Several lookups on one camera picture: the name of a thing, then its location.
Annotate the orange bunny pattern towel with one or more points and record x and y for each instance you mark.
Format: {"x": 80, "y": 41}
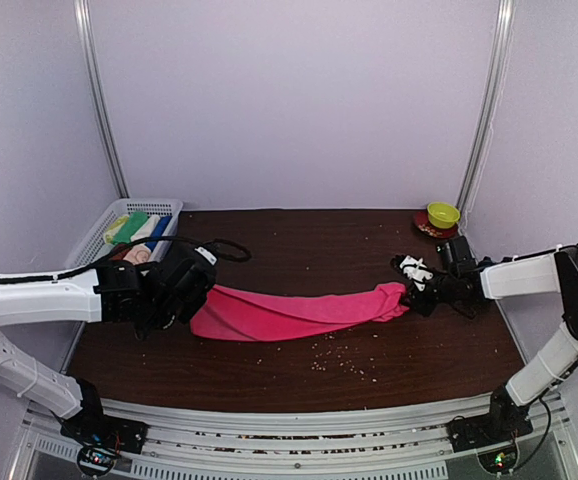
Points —
{"x": 137, "y": 254}

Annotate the lime green bowl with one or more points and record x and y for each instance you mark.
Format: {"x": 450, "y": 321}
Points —
{"x": 443, "y": 215}

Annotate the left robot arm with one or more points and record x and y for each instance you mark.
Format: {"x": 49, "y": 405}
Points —
{"x": 108, "y": 292}

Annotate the aluminium frame post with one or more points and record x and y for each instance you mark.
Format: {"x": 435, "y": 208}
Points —
{"x": 493, "y": 86}
{"x": 86, "y": 35}

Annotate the white plastic basket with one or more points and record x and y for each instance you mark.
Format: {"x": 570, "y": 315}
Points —
{"x": 91, "y": 247}

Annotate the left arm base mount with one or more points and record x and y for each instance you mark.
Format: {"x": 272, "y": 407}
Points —
{"x": 115, "y": 435}

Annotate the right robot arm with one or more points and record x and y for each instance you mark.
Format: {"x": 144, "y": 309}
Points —
{"x": 537, "y": 293}

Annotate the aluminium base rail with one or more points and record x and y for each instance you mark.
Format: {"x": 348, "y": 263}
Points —
{"x": 409, "y": 442}

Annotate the left circuit board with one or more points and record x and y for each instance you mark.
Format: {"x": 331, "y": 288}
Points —
{"x": 95, "y": 462}

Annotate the pink towel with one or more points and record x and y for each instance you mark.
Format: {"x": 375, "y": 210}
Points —
{"x": 242, "y": 316}

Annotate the dark red plate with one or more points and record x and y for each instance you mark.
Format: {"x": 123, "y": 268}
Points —
{"x": 422, "y": 223}

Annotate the left aluminium frame post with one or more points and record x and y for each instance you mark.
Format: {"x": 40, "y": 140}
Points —
{"x": 86, "y": 35}

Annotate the circuit board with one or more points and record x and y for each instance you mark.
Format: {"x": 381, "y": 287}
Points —
{"x": 500, "y": 461}
{"x": 95, "y": 462}

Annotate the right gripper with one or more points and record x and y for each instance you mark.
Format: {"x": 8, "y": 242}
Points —
{"x": 419, "y": 305}

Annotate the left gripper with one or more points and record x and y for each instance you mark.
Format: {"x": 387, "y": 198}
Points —
{"x": 193, "y": 307}

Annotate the cream rolled towel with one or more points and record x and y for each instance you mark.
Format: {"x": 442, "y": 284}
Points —
{"x": 147, "y": 228}

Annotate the right aluminium frame post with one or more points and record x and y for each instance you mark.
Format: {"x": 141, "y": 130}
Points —
{"x": 493, "y": 86}

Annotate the green rolled towel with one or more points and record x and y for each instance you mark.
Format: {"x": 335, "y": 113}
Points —
{"x": 136, "y": 220}

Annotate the right circuit board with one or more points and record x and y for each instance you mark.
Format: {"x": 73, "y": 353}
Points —
{"x": 500, "y": 461}

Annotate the blue rolled towel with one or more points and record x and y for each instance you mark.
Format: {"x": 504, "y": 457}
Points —
{"x": 158, "y": 231}

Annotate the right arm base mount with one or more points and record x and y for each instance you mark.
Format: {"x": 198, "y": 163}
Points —
{"x": 467, "y": 433}

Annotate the yellow rolled towel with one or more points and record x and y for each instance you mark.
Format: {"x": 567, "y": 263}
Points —
{"x": 111, "y": 231}

